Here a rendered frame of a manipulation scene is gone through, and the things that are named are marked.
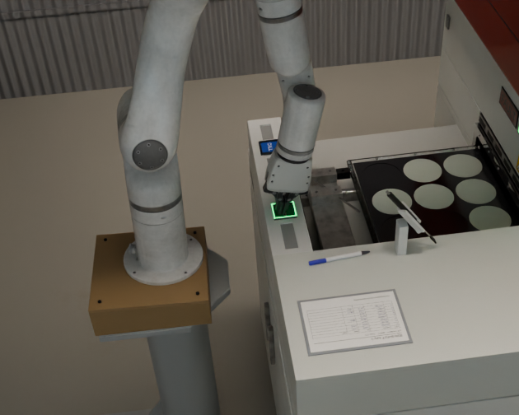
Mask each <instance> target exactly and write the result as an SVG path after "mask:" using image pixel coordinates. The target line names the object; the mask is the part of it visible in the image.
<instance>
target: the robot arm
mask: <svg viewBox="0 0 519 415"><path fill-rule="evenodd" d="M207 3H208V0H151V1H150V3H149V5H148V8H147V12H146V16H145V19H144V22H143V30H142V34H141V39H140V44H139V49H138V58H137V63H136V69H135V74H134V80H133V87H132V88H130V89H128V90H127V91H126V92H125V93H124V94H123V95H122V97H121V98H120V100H119V103H118V107H117V125H118V135H119V148H120V151H121V153H122V156H123V162H124V173H125V180H126V185H127V191H128V196H129V206H130V212H131V217H132V223H133V232H134V238H135V241H134V242H133V243H132V244H129V247H128V248H127V249H126V251H125V253H124V268H125V270H126V272H127V274H128V275H129V276H130V277H131V278H133V279H134V280H136V281H138V282H141V283H144V284H147V285H153V286H164V285H170V284H174V283H177V282H181V281H183V280H185V279H186V278H188V277H190V276H192V275H193V274H194V273H196V272H197V270H198V269H199V268H200V266H201V264H202V262H203V249H202V246H201V244H200V243H199V242H198V241H197V240H196V239H195V238H194V237H193V236H191V235H188V234H186V228H185V214H184V206H183V198H182V190H181V182H180V169H179V163H178V157H177V151H176V150H177V147H178V142H179V136H180V117H181V108H182V98H183V89H184V81H185V70H186V66H187V62H188V57H189V52H190V48H191V45H192V41H193V37H194V32H195V28H196V25H197V23H198V21H199V18H200V16H201V14H202V12H203V10H204V8H205V6H206V5H207ZM255 5H256V8H257V12H258V17H259V23H260V28H261V31H262V36H263V39H264V46H265V49H266V53H267V56H268V60H269V64H270V67H271V68H272V69H273V70H274V71H275V72H276V73H277V76H278V81H279V85H280V88H281V92H282V95H283V117H282V121H281V125H280V129H279V133H278V141H277V145H276V147H275V148H274V150H273V152H272V154H271V157H270V159H269V163H268V166H267V169H266V172H265V177H264V179H265V180H266V182H265V183H264V186H263V191H264V192H265V193H268V194H272V195H273V196H274V197H275V198H276V203H275V210H278V215H281V214H283V215H285V213H286V210H288V208H289V203H290V202H291V201H292V200H293V199H294V198H295V197H297V196H298V195H303V194H308V189H309V186H310V182H311V171H312V152H313V151H314V148H315V143H316V137H317V133H318V130H319V127H320V120H321V116H322V113H323V109H324V106H325V99H326V96H325V93H324V92H323V91H322V90H321V89H320V88H319V87H318V86H316V84H315V78H314V73H313V67H312V61H311V54H310V50H309V44H308V38H307V32H306V23H305V17H304V12H303V7H302V0H255ZM283 192H286V194H284V195H283Z"/></svg>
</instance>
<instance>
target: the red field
mask: <svg viewBox="0 0 519 415"><path fill-rule="evenodd" d="M499 102H500V104H501V105H502V107H503V108H504V110H505V111H506V113H507V115H508V117H509V118H510V120H511V121H512V123H513V124H514V126H516V121H517V111H516V110H515V108H514V107H513V105H512V103H511V101H510V100H509V99H508V98H507V96H506V94H505V93H504V91H503V89H502V90H501V96H500V101H499Z"/></svg>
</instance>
